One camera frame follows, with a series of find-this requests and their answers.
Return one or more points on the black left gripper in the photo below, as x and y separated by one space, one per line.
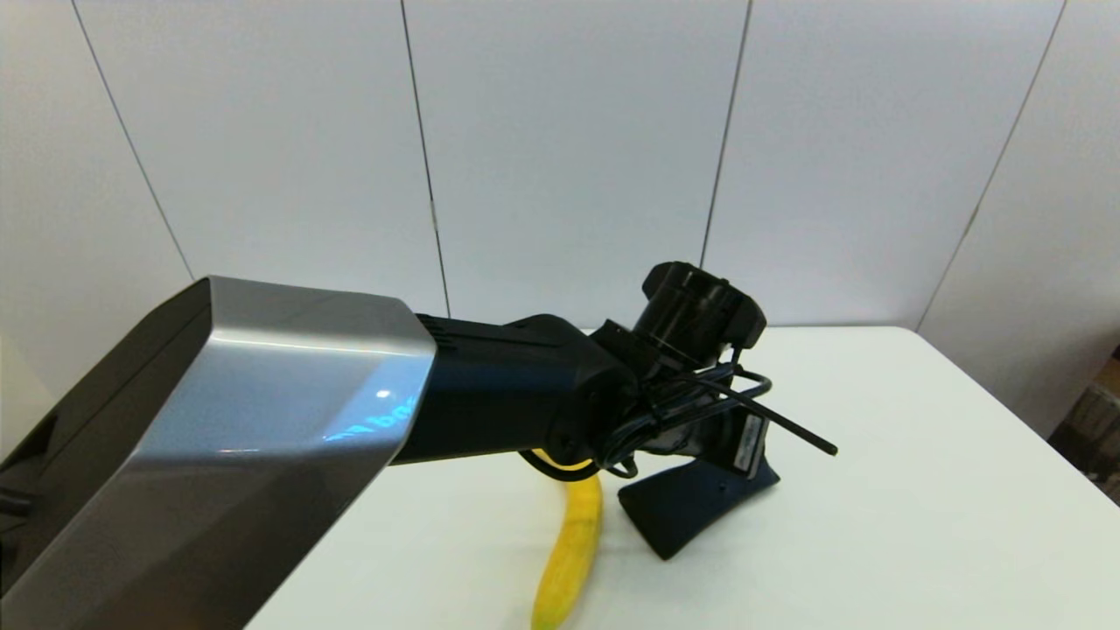
731 442

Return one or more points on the black glasses case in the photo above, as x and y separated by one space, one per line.
691 507

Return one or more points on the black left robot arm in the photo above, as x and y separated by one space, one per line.
262 420

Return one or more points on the yellow banana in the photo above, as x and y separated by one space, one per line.
573 542

